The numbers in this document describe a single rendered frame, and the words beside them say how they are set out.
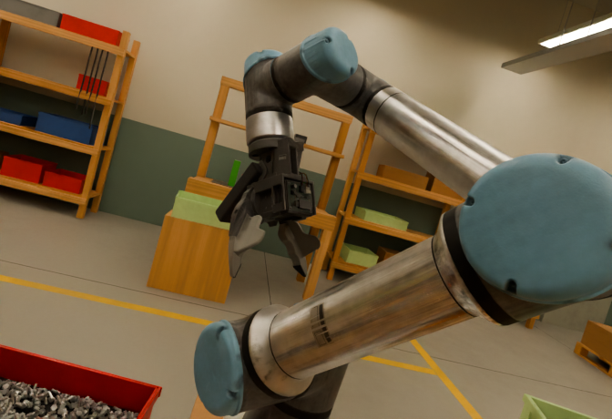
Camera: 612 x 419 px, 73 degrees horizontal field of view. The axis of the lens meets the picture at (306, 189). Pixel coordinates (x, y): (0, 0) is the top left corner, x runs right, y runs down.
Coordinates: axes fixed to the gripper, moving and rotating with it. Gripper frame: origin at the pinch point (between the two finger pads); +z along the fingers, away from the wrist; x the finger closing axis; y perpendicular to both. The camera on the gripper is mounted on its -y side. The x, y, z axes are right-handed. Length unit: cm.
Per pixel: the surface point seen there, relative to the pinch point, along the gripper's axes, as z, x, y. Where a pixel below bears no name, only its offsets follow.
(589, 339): 76, 582, -36
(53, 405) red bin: 15.9, -16.3, -31.2
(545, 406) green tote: 32, 75, 16
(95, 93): -242, 144, -399
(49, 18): -319, 95, -407
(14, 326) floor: 5, 40, -242
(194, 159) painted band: -187, 271, -390
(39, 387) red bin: 13.8, -15.9, -38.4
